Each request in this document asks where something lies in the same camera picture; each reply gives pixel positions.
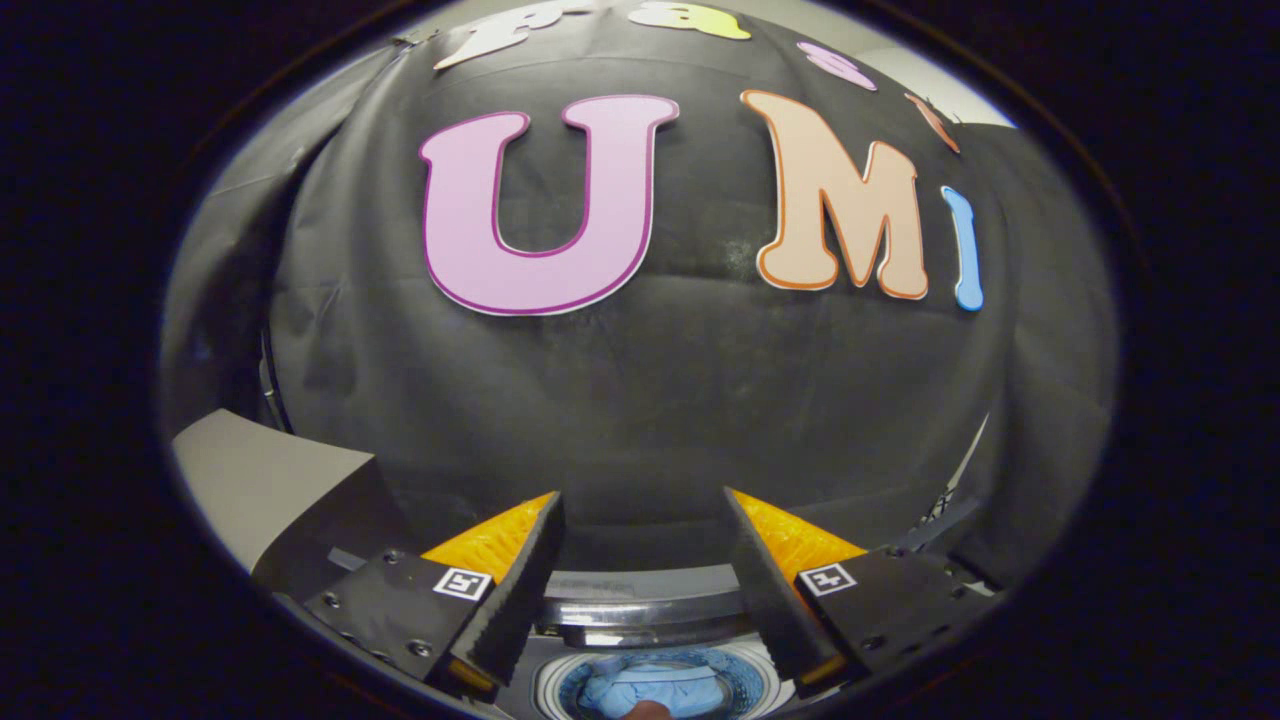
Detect black cables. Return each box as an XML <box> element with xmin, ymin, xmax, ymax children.
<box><xmin>922</xmin><ymin>412</ymin><xmax>993</xmax><ymax>525</ymax></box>

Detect grey washing machine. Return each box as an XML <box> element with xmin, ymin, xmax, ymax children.
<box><xmin>494</xmin><ymin>628</ymin><xmax>803</xmax><ymax>720</ymax></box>

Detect light blue shirt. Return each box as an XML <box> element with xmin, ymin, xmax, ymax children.
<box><xmin>577</xmin><ymin>655</ymin><xmax>732</xmax><ymax>720</ymax></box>

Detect grey cabinet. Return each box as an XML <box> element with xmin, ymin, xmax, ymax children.
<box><xmin>171</xmin><ymin>408</ymin><xmax>413</xmax><ymax>603</ymax></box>

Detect dark washing machine lid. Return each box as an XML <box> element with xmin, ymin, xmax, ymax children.
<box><xmin>540</xmin><ymin>564</ymin><xmax>753</xmax><ymax>649</ymax></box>

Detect black backdrop cloth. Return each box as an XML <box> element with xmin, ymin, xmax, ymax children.
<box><xmin>158</xmin><ymin>5</ymin><xmax>1119</xmax><ymax>591</ymax></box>

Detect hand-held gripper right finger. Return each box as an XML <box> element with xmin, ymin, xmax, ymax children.
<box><xmin>722</xmin><ymin>486</ymin><xmax>1003</xmax><ymax>693</ymax></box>

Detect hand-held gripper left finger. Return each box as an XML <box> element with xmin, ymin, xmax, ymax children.
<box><xmin>300</xmin><ymin>490</ymin><xmax>568</xmax><ymax>702</ymax></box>

